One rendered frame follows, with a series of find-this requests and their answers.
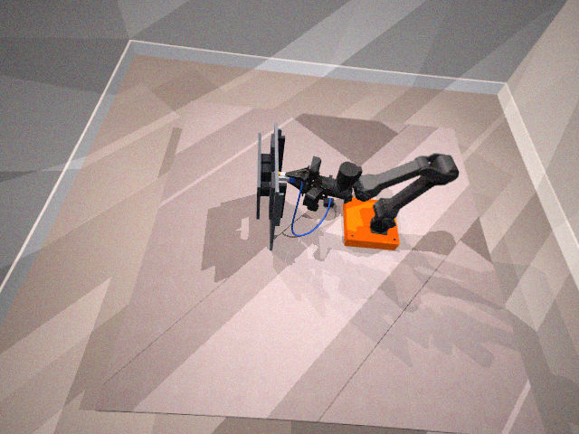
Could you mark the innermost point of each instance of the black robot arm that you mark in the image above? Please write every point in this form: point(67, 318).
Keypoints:
point(442, 170)

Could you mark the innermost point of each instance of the blue network cable with plug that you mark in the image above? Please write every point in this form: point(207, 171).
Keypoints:
point(283, 177)

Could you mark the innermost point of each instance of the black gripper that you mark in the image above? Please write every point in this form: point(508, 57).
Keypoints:
point(306, 176)

